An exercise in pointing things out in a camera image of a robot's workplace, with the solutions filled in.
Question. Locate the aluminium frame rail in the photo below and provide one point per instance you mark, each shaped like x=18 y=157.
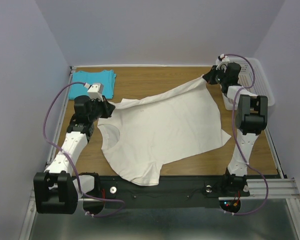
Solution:
x=177 y=209

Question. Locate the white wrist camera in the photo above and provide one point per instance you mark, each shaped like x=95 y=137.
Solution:
x=222 y=62
x=95 y=91

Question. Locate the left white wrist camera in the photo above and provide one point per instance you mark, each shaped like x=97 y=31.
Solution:
x=95 y=91

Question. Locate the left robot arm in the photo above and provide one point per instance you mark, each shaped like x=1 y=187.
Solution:
x=58 y=189

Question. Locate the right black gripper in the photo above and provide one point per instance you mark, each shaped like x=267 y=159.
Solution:
x=209 y=76

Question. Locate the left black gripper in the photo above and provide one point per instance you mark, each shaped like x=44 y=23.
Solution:
x=108 y=108

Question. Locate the white plastic basket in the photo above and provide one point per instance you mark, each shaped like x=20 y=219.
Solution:
x=257 y=82

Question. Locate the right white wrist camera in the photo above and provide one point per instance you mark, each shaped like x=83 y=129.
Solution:
x=222 y=62

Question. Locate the white t-shirt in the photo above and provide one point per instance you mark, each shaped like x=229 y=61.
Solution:
x=142 y=135

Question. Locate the folded blue t-shirt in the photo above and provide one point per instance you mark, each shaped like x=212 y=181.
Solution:
x=106 y=77

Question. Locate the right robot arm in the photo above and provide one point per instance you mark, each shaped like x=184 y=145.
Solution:
x=249 y=119

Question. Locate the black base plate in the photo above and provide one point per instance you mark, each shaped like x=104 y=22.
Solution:
x=171 y=192

